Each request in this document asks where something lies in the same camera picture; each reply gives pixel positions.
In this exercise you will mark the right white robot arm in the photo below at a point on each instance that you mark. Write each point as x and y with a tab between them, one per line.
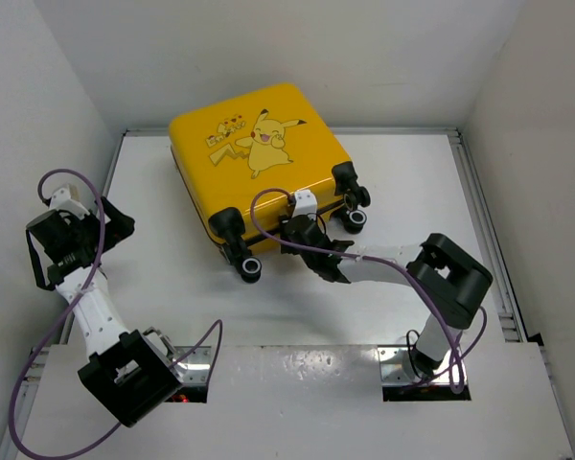
451	283

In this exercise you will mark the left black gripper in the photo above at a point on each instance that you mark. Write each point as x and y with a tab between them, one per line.
119	227

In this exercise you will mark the metal base plate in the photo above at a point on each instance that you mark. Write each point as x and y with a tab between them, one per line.
194	369
396	370

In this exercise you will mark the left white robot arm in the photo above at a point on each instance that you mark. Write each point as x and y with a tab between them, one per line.
125	371

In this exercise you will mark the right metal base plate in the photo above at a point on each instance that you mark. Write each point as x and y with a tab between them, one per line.
396	370

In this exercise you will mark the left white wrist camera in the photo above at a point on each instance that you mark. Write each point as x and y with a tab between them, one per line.
66	199

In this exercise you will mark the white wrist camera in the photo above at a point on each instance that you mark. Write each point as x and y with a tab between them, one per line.
66	199
304	204

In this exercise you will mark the yellow suitcase with dark lining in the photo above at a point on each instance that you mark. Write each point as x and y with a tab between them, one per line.
242	159

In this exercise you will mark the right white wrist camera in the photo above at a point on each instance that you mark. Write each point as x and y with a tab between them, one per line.
304	204

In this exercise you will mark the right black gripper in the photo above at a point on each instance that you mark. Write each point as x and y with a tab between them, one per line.
290	247

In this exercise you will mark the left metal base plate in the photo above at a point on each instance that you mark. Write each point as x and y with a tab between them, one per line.
194	369

